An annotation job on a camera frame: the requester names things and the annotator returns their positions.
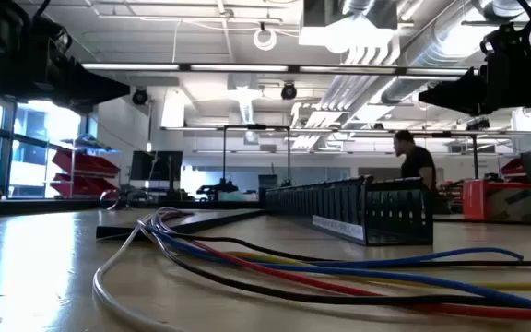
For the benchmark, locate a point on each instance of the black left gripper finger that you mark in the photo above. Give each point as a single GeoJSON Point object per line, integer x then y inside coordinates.
{"type": "Point", "coordinates": [95, 90]}

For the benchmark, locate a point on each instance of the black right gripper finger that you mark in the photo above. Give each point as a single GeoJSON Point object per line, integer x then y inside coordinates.
{"type": "Point", "coordinates": [463, 92]}

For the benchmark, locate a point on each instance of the black ceiling spot lamp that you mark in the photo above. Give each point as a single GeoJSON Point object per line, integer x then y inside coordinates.
{"type": "Point", "coordinates": [288, 91]}
{"type": "Point", "coordinates": [139, 97]}

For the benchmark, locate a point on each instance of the red storage bin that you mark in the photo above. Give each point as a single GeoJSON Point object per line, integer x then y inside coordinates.
{"type": "Point", "coordinates": [81, 186]}
{"type": "Point", "coordinates": [86, 163]}

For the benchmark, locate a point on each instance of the person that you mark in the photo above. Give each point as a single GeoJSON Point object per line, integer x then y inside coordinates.
{"type": "Point", "coordinates": [415, 166]}

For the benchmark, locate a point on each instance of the black computer monitor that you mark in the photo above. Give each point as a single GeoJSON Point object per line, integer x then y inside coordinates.
{"type": "Point", "coordinates": [155, 168]}

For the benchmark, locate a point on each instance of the orange tape dispenser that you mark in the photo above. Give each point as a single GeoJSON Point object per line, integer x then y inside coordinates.
{"type": "Point", "coordinates": [475, 198]}

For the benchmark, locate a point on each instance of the white ventilation unit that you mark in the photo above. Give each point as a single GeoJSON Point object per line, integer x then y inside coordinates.
{"type": "Point", "coordinates": [348, 34]}

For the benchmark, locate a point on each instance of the long ceiling light bar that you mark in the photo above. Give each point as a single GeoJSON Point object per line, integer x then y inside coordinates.
{"type": "Point", "coordinates": [238, 67]}

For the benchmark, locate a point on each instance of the silver air duct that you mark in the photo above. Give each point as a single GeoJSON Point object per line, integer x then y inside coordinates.
{"type": "Point", "coordinates": [431, 50]}

